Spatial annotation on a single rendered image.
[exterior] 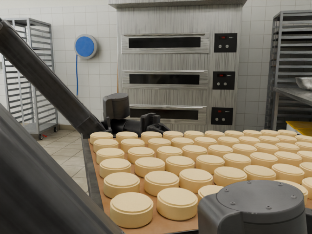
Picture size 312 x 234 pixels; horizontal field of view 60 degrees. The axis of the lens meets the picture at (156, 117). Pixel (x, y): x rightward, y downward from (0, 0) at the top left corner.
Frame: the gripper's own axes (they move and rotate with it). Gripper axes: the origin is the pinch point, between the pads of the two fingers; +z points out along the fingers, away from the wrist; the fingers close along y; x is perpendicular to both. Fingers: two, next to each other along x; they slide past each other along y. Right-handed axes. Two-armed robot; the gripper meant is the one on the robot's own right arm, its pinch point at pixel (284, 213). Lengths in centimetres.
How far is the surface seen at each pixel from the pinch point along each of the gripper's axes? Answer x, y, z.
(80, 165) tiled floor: 217, -100, 191
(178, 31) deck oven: 136, 60, 275
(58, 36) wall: 370, 62, 305
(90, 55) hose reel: 306, 32, 313
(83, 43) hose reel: 316, 50, 308
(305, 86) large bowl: -6, 1, 302
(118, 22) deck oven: 207, 70, 252
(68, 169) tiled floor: 222, -101, 176
